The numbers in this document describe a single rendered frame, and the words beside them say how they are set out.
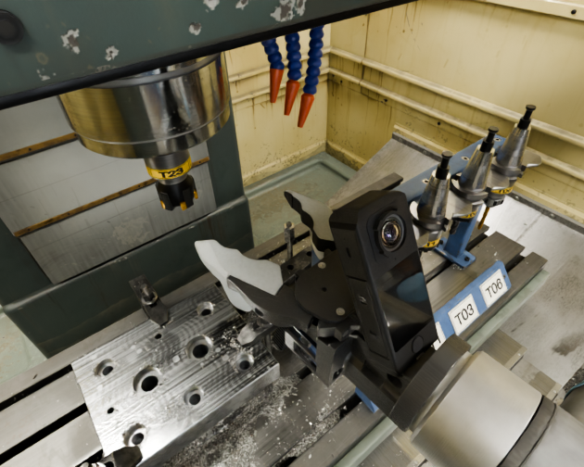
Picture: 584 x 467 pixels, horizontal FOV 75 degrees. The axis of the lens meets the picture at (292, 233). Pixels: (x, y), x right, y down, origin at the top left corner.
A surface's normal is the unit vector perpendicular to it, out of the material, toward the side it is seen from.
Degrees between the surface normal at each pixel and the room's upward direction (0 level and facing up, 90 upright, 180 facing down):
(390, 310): 61
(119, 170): 90
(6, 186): 90
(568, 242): 24
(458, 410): 31
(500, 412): 12
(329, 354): 90
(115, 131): 90
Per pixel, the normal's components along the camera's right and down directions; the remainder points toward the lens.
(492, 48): -0.79, 0.44
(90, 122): -0.32, 0.65
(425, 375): -0.36, -0.39
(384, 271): 0.56, 0.10
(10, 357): -0.03, -0.73
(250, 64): 0.62, 0.53
